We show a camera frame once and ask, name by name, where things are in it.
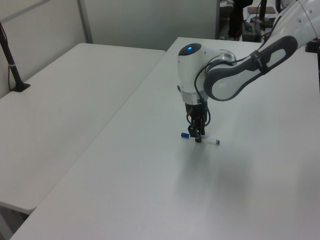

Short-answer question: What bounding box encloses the blue and white marker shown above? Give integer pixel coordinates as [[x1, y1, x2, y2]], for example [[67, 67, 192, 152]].
[[180, 131, 221, 146]]

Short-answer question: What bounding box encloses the black upright stand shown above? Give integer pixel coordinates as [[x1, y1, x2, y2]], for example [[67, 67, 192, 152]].
[[228, 0, 245, 38]]

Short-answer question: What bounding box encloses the black monitor stand pole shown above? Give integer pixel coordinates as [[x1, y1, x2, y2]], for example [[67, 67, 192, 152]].
[[259, 0, 267, 20]]

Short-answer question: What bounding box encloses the gray partition frame post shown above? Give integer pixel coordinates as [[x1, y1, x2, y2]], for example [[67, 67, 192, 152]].
[[76, 0, 94, 45]]

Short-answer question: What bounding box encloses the white folding table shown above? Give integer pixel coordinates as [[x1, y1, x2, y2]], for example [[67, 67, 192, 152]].
[[0, 42, 167, 240]]

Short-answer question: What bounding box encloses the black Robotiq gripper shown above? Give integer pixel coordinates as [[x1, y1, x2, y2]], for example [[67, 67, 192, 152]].
[[184, 101, 209, 144]]

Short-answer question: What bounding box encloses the black pole with plate base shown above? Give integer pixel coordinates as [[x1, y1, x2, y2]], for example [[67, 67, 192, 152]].
[[0, 21, 31, 94]]

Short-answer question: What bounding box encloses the brown desk pad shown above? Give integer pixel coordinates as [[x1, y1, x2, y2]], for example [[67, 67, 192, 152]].
[[246, 6, 276, 15]]

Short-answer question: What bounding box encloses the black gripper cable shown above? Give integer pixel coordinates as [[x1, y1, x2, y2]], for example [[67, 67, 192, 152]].
[[193, 51, 251, 126]]

